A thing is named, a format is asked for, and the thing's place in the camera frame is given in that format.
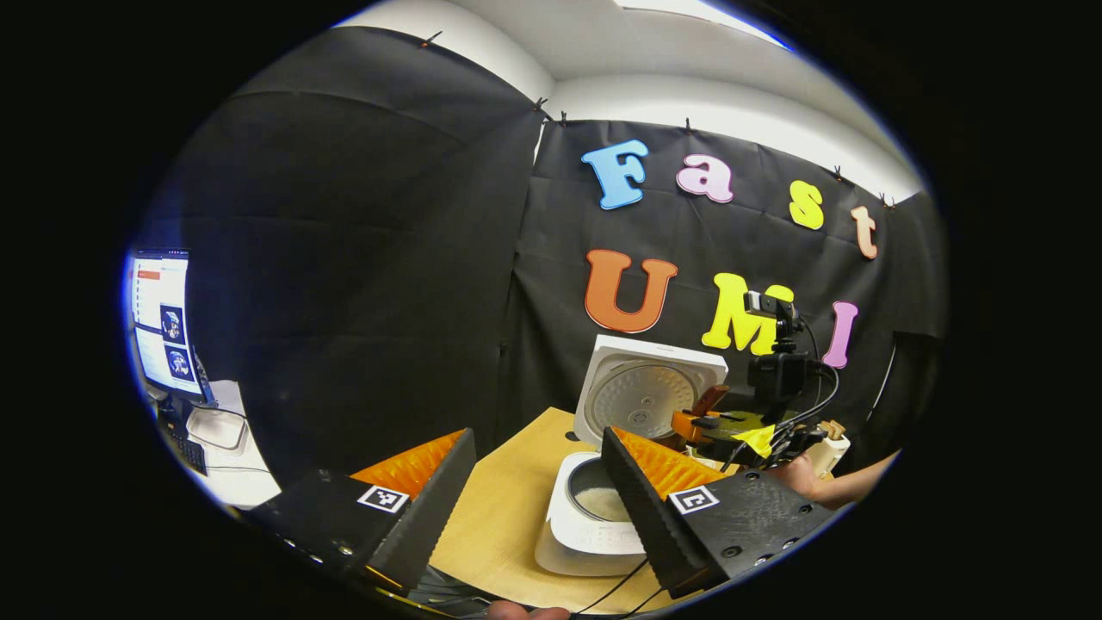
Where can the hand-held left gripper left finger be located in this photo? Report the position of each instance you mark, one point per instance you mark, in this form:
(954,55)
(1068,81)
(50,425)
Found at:
(430,517)

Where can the white side table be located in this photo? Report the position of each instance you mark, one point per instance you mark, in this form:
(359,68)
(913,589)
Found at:
(250,478)

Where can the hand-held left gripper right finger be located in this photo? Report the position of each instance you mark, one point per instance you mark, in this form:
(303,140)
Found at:
(641,517)

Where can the computer monitor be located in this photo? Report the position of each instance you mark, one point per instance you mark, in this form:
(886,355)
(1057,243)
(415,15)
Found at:
(168,327)

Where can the black keyboard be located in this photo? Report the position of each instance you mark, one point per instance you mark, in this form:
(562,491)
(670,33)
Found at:
(188,449)

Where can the black backdrop cloth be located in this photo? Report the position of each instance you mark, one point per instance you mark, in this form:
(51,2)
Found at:
(387,258)

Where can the white tray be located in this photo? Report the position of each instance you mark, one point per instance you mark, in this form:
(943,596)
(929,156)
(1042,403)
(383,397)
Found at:
(217,429)

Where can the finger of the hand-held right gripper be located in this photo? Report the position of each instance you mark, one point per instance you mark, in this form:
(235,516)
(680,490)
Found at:
(689,428)

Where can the white rice cooker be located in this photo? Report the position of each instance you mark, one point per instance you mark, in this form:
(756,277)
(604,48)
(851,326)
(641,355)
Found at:
(585,534)

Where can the toast bread slice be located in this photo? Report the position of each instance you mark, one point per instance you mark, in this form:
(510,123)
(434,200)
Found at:
(833,429)

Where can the white toaster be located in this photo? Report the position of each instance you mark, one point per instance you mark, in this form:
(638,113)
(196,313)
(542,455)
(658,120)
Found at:
(833,452)

